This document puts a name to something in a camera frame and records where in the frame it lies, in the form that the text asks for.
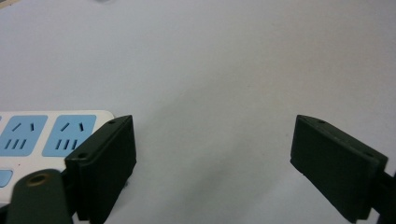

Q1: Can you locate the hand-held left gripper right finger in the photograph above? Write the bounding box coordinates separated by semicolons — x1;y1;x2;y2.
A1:
290;114;389;224

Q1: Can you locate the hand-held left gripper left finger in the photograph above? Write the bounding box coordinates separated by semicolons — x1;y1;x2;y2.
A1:
64;114;137;224

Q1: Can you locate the white and blue power strip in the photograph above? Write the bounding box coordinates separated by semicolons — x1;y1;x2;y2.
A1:
0;109;116;204

